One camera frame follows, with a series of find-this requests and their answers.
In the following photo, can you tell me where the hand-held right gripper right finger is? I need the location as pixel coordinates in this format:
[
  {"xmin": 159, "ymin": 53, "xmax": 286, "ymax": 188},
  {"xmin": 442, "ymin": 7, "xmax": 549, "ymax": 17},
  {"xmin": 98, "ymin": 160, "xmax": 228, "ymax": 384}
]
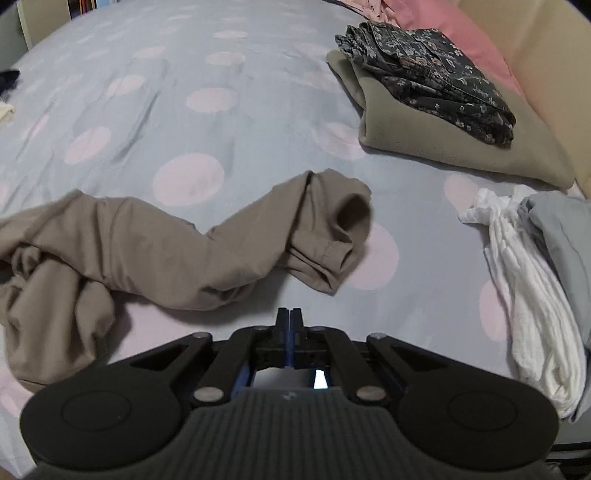
[{"xmin": 290, "ymin": 308, "xmax": 469, "ymax": 407}]

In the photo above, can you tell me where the beige headboard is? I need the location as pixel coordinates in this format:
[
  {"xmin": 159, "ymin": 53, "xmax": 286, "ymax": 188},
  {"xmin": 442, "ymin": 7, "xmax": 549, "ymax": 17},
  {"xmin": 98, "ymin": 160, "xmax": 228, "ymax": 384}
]
[{"xmin": 457, "ymin": 0, "xmax": 591, "ymax": 199}]

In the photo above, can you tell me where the dark navy cloth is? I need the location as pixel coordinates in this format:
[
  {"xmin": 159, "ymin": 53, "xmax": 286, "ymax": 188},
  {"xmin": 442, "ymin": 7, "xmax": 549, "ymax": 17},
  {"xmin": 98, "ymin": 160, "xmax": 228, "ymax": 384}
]
[{"xmin": 0, "ymin": 69, "xmax": 21, "ymax": 100}]

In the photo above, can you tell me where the taupe t-shirt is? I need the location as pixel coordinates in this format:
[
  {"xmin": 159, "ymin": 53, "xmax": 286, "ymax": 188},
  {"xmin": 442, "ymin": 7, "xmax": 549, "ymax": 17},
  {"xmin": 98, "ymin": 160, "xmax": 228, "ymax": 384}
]
[{"xmin": 0, "ymin": 169, "xmax": 374, "ymax": 394}]

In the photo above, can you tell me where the row of books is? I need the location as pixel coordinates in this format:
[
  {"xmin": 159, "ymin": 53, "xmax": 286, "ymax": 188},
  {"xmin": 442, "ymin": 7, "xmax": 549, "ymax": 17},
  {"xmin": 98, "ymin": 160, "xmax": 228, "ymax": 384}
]
[{"xmin": 67, "ymin": 0, "xmax": 100, "ymax": 19}]

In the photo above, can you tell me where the dark floral garment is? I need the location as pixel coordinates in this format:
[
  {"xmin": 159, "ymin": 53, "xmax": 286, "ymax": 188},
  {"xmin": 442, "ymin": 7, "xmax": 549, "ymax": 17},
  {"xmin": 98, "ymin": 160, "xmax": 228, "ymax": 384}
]
[{"xmin": 335, "ymin": 21, "xmax": 516, "ymax": 147}]

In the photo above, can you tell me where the white crumpled garment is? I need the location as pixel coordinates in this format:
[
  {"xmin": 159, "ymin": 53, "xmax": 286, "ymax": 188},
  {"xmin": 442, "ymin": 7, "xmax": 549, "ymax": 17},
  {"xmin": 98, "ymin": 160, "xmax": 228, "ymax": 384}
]
[{"xmin": 457, "ymin": 185, "xmax": 587, "ymax": 418}]

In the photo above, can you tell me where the pink pillow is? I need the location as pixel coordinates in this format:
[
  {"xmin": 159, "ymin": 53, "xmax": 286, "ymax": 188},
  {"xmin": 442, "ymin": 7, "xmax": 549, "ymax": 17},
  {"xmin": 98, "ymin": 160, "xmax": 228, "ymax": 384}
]
[{"xmin": 383, "ymin": 0, "xmax": 525, "ymax": 95}]

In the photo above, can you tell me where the grey-blue garment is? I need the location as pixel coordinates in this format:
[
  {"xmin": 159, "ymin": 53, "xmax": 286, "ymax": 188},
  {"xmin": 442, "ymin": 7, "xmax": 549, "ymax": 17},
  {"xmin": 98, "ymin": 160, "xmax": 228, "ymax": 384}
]
[{"xmin": 517, "ymin": 191, "xmax": 591, "ymax": 423}]

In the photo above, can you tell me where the polka-dot bed sheet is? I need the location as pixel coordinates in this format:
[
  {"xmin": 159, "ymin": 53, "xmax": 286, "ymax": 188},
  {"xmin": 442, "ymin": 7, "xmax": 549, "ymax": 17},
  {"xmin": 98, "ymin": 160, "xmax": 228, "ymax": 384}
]
[{"xmin": 0, "ymin": 0, "xmax": 586, "ymax": 480}]

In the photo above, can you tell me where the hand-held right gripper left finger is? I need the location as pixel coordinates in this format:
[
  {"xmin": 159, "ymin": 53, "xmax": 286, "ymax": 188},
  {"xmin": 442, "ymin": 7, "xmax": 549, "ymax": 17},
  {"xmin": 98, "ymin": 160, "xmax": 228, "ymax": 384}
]
[{"xmin": 111, "ymin": 308, "xmax": 290, "ymax": 408}]

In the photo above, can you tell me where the olive folded cloth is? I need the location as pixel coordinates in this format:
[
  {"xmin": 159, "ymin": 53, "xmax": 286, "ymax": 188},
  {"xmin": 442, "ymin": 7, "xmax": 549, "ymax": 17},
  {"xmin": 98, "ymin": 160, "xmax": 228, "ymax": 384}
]
[{"xmin": 326, "ymin": 48, "xmax": 576, "ymax": 190}]

